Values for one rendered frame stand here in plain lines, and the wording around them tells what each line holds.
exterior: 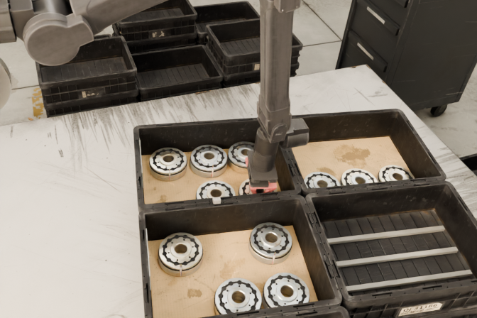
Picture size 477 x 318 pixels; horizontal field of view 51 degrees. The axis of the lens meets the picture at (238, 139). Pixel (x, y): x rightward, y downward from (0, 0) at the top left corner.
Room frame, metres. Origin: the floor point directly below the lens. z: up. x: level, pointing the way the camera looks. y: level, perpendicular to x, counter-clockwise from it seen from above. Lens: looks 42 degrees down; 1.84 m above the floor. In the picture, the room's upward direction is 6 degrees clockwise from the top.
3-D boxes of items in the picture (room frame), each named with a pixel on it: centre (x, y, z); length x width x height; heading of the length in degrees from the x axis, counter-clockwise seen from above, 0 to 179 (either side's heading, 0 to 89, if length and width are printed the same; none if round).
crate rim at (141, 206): (0.94, 0.06, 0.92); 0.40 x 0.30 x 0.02; 105
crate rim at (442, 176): (1.04, -0.33, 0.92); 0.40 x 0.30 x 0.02; 105
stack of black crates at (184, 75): (1.99, 0.34, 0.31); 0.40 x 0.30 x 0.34; 115
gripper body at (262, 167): (0.90, -0.07, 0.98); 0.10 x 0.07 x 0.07; 10
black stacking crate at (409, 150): (1.04, -0.33, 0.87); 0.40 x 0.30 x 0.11; 105
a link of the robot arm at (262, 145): (0.90, -0.07, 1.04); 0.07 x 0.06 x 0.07; 116
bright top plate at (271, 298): (0.61, -0.14, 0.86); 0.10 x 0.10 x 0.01
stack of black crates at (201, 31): (2.52, 0.15, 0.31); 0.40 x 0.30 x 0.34; 115
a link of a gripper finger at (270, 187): (0.88, -0.07, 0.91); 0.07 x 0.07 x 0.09; 10
